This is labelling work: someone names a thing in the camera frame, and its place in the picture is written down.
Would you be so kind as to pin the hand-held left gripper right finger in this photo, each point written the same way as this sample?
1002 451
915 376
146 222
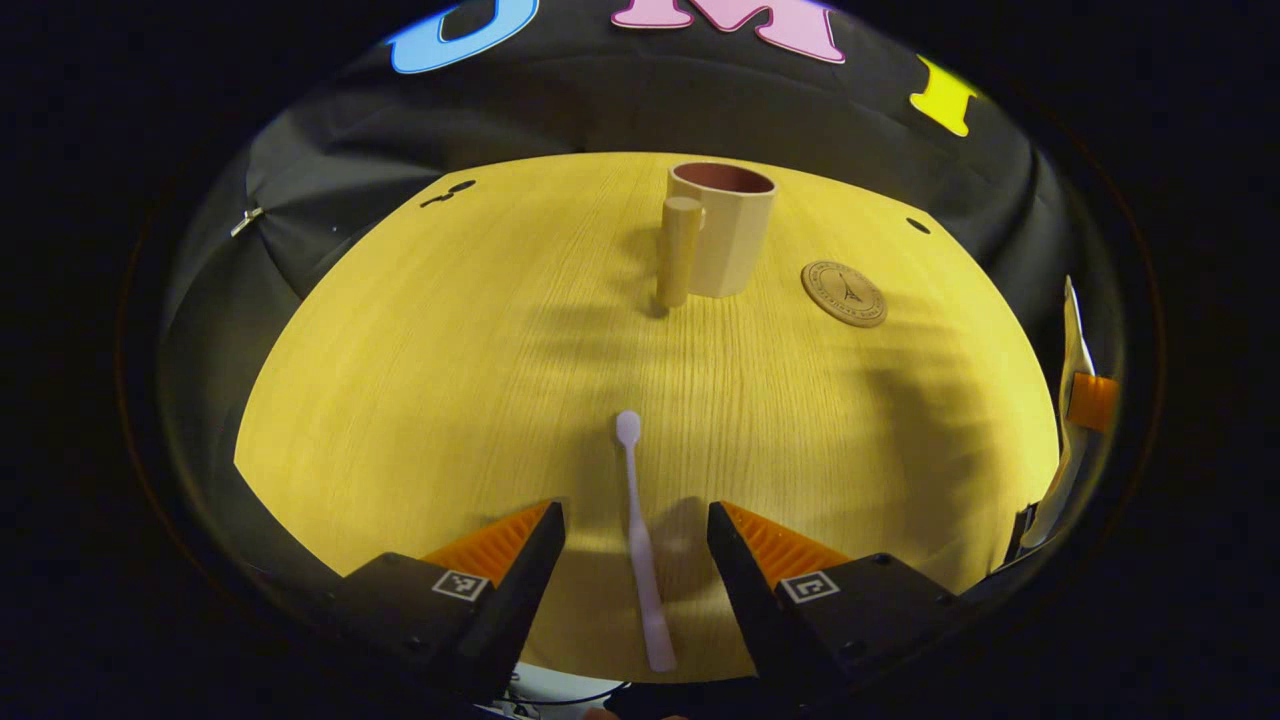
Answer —
745 590

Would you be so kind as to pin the white cloth clip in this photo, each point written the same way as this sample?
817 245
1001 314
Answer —
246 221

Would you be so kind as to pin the round cork coaster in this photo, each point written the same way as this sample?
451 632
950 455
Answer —
845 294

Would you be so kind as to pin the white toothpaste tube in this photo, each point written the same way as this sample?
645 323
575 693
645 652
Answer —
1072 340

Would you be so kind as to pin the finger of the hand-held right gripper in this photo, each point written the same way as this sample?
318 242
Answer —
1092 402

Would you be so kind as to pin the black backdrop cloth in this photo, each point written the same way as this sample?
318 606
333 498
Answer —
600 100

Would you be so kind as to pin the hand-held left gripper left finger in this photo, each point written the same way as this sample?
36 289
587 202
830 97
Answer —
520 600

